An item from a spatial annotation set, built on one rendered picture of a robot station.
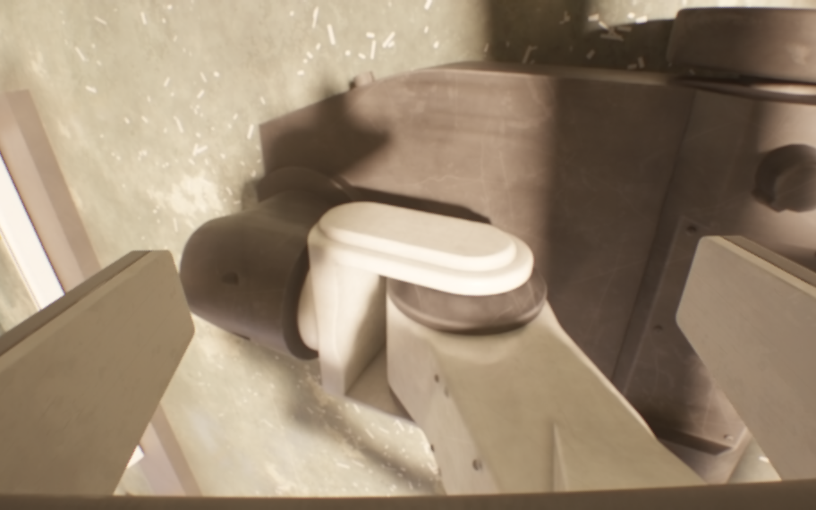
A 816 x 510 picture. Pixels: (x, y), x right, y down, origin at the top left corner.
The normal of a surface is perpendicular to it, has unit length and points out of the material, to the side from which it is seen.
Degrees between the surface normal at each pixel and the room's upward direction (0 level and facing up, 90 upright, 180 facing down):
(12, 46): 0
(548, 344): 90
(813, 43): 7
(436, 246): 90
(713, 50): 43
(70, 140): 0
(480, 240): 90
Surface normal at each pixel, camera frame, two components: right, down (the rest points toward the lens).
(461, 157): -0.43, 0.42
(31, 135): 0.90, 0.09
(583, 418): 0.01, -0.88
